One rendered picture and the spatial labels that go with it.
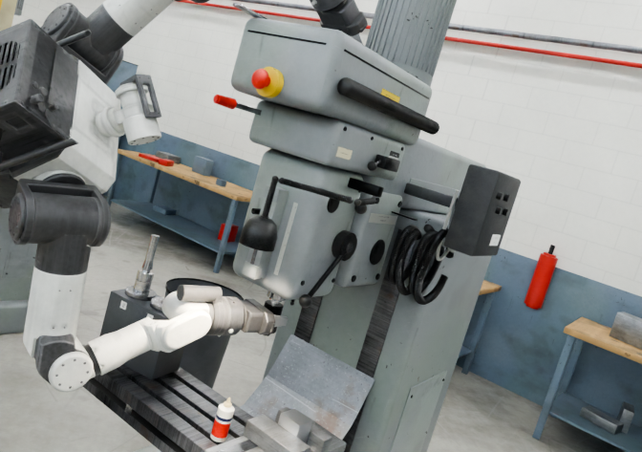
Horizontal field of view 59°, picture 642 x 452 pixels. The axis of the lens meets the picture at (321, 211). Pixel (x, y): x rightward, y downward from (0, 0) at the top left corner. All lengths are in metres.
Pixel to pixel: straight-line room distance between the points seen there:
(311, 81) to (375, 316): 0.80
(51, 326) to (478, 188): 0.95
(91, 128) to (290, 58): 0.42
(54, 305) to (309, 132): 0.60
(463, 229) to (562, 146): 4.12
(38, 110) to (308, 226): 0.57
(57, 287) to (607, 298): 4.73
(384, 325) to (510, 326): 3.91
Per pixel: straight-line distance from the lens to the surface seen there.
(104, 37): 1.34
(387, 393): 1.70
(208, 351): 3.40
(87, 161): 1.16
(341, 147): 1.20
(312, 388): 1.76
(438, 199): 1.50
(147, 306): 1.70
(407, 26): 1.50
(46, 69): 1.17
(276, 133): 1.27
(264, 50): 1.21
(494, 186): 1.37
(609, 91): 5.50
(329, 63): 1.11
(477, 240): 1.37
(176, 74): 8.30
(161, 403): 1.62
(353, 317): 1.72
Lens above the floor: 1.67
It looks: 7 degrees down
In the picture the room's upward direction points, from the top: 16 degrees clockwise
